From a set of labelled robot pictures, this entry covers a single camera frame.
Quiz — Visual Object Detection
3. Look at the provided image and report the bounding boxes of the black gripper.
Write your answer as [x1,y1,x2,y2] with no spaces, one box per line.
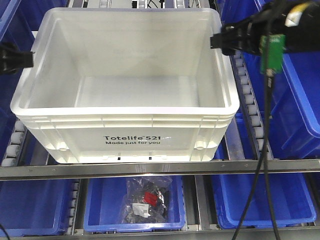
[210,0,320,56]

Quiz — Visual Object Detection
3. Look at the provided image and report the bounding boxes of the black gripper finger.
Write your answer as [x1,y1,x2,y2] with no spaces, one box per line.
[0,42,34,75]

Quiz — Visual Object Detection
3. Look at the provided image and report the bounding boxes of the white plastic tote box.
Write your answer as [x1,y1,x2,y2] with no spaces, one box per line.
[10,7,240,164]

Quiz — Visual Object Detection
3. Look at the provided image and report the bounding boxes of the green circuit board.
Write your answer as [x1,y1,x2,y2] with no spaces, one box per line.
[259,34,286,74]

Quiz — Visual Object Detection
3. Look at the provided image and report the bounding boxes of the right roller track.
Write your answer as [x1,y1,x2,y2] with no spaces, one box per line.
[230,51,264,160]

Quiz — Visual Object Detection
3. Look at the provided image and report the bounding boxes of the roller track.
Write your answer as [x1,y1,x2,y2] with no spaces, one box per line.
[0,120,27,167]
[66,179,81,236]
[230,51,264,160]

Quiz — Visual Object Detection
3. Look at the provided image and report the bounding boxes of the left roller track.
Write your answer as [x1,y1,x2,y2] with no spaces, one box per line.
[0,120,27,167]

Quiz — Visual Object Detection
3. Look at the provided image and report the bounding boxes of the blue bin right upper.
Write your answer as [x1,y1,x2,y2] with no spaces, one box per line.
[239,47,320,160]

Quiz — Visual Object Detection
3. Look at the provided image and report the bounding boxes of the lower roller track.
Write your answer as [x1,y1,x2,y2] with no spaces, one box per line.
[66,179,81,236]

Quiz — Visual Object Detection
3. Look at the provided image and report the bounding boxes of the blue bin lower left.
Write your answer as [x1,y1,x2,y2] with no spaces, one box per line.
[0,179,74,237]

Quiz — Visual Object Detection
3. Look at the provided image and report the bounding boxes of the blue bin lower middle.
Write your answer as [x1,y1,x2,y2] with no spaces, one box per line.
[83,175,186,233]

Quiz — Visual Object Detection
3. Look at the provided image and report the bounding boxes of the blue bin lower right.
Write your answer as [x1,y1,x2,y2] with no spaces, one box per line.
[211,173,317,229]

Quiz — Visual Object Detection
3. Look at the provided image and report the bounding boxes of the plastic bag of parts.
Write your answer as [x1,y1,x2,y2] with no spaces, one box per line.
[119,176,173,224]

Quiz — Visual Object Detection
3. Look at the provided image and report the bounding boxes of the black cable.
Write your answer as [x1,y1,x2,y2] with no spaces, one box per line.
[231,0,288,240]
[263,69,281,240]

